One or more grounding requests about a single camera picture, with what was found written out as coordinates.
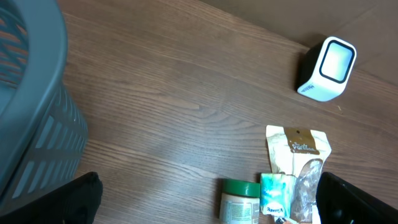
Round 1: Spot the beige snack pouch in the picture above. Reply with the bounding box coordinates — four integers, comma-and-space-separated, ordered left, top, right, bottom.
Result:
266, 125, 331, 223

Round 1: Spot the white barcode scanner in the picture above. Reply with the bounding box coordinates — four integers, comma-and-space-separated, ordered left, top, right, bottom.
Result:
297, 36, 357, 102

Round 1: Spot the small teal white packet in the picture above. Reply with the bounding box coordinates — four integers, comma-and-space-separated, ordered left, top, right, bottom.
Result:
260, 173, 297, 218

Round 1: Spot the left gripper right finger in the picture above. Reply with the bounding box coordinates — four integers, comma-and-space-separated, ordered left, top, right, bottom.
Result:
316, 172, 397, 224

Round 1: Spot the green lid jar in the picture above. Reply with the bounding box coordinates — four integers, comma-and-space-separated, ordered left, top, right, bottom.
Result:
219, 179, 261, 224

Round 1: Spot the grey plastic mesh basket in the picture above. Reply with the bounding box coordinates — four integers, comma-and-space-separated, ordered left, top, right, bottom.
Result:
1, 0, 88, 215

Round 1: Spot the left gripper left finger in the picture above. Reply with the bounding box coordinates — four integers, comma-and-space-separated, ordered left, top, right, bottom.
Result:
1, 172, 103, 224

